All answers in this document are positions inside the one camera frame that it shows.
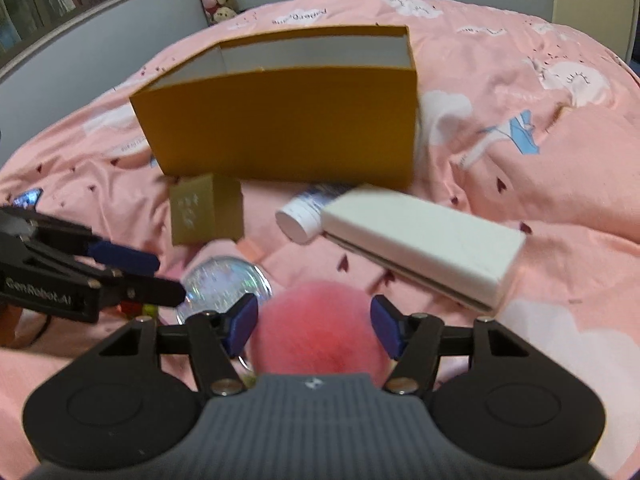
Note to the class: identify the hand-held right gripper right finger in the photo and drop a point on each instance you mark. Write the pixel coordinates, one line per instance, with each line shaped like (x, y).
(387, 322)

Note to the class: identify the white bottle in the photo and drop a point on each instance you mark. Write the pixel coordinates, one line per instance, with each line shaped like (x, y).
(300, 220)

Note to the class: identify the cream door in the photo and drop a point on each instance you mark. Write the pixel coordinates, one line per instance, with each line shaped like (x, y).
(590, 5)

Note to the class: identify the yellow cardboard box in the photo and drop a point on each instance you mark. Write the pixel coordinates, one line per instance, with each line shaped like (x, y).
(280, 130)

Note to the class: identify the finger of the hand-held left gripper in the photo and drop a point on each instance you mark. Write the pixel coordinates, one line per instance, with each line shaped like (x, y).
(150, 292)
(125, 258)

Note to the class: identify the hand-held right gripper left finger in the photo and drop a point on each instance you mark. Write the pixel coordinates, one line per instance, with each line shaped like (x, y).
(242, 322)

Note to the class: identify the pink fluffy pom-pom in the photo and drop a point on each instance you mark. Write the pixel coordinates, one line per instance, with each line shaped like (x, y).
(320, 330)

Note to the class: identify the small gold box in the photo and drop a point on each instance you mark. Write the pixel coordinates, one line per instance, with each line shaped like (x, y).
(200, 210)

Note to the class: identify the white rectangular case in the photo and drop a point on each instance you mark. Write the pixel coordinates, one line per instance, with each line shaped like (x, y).
(425, 240)

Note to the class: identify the round glitter disc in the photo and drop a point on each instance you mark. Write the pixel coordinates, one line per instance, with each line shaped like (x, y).
(220, 280)

